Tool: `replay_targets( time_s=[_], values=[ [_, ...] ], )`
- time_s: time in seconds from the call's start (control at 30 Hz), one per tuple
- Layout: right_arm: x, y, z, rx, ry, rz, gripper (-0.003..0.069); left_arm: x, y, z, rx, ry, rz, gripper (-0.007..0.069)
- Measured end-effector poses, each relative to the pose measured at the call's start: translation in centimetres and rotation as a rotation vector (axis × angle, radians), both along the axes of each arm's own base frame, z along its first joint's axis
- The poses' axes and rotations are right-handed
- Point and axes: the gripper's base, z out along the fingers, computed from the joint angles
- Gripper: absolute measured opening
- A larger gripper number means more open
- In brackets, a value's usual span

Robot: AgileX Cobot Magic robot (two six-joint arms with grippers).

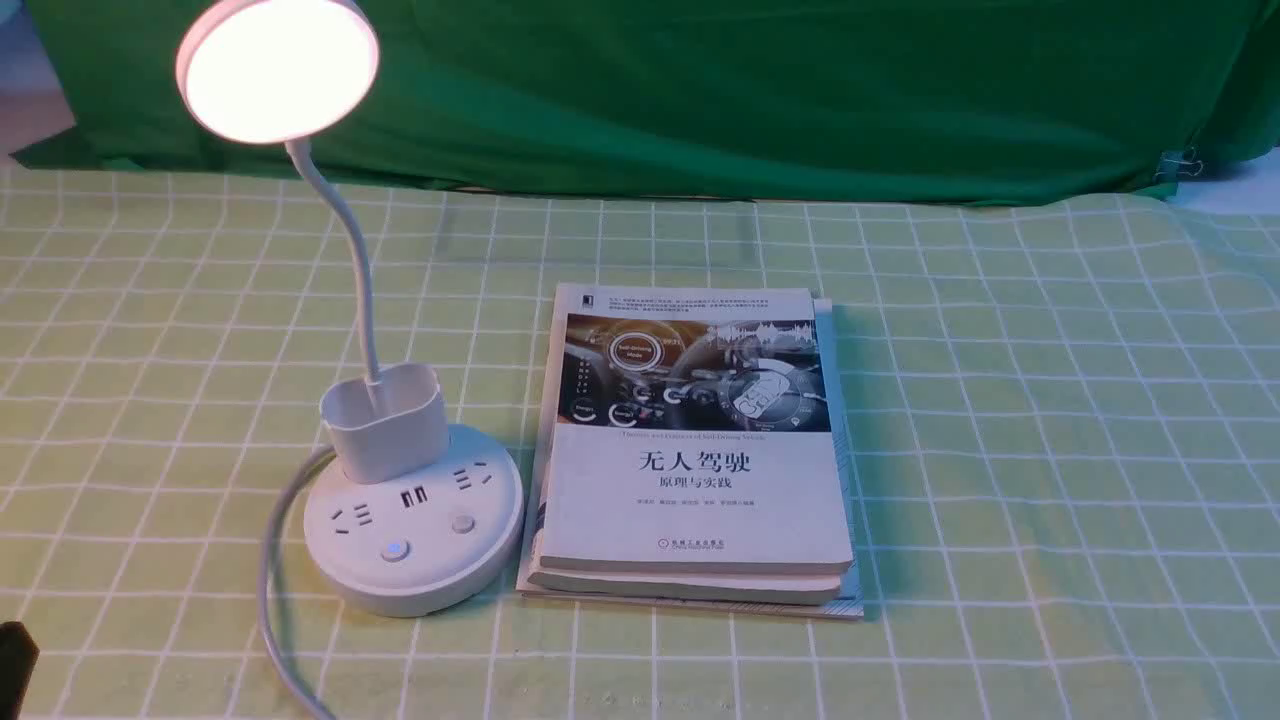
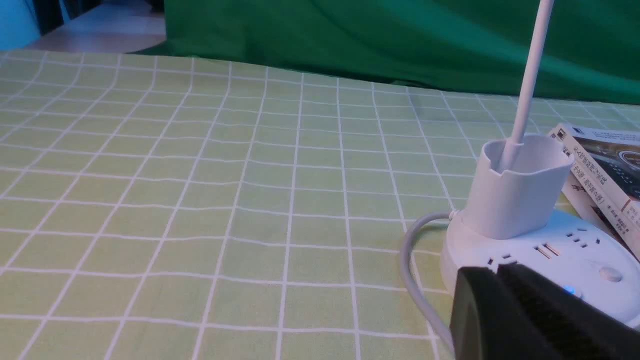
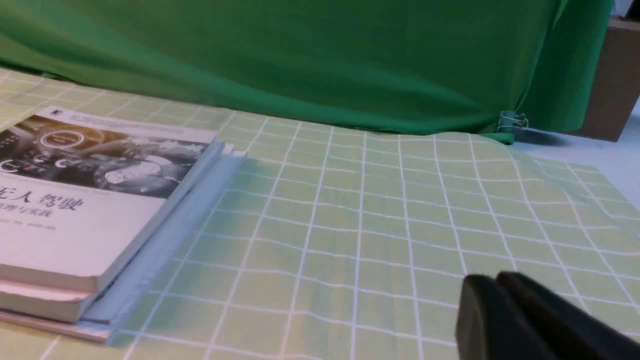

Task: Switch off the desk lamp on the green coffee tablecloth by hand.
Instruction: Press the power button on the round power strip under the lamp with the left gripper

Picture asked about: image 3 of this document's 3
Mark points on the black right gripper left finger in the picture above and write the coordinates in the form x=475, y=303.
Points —
x=490, y=326

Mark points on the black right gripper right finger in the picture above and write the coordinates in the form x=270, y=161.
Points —
x=571, y=333

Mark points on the green checkered tablecloth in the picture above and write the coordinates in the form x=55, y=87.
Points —
x=339, y=244

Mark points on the metal binder clip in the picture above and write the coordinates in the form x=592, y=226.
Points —
x=511, y=121

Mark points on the brown cardboard box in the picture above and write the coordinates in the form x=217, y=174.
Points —
x=616, y=85

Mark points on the green backdrop cloth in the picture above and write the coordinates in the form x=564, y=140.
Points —
x=415, y=67

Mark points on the bottom light blue book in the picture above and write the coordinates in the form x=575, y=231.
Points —
x=103, y=317

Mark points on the white self-driving textbook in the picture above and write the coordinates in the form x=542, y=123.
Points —
x=53, y=141

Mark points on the middle stacked book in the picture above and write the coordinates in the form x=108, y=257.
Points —
x=50, y=300

